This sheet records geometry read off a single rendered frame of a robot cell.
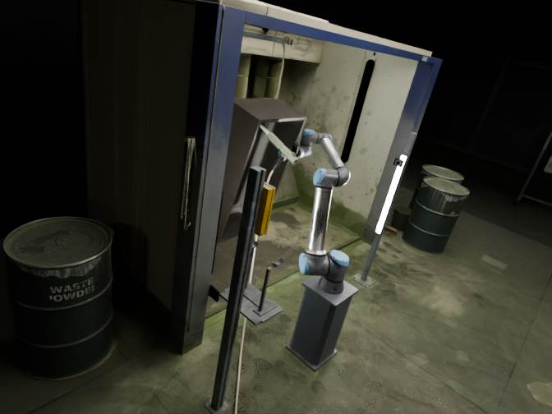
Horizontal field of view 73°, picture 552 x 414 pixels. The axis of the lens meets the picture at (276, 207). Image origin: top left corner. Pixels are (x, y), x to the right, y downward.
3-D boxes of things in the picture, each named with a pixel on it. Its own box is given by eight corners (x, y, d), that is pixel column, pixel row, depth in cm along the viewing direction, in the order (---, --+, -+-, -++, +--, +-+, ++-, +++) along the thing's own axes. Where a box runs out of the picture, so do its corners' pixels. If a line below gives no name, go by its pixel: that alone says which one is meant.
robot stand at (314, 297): (337, 352, 300) (359, 289, 273) (315, 372, 278) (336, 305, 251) (308, 330, 317) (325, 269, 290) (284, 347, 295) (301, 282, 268)
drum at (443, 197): (405, 229, 544) (425, 172, 507) (445, 244, 523) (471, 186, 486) (397, 244, 495) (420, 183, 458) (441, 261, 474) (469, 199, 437)
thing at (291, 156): (285, 180, 281) (300, 157, 268) (281, 181, 278) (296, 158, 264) (246, 139, 297) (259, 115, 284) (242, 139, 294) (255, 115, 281)
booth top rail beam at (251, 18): (245, 23, 190) (246, 10, 187) (238, 21, 193) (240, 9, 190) (434, 64, 384) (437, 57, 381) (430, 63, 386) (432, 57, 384)
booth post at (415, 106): (372, 246, 476) (437, 57, 381) (361, 240, 486) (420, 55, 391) (379, 242, 489) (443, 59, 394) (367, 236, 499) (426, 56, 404)
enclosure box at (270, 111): (194, 220, 343) (228, 98, 282) (240, 206, 388) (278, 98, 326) (218, 243, 328) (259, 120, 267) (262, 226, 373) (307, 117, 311)
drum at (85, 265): (15, 393, 222) (-6, 273, 185) (20, 327, 266) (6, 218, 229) (119, 368, 251) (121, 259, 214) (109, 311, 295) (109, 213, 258)
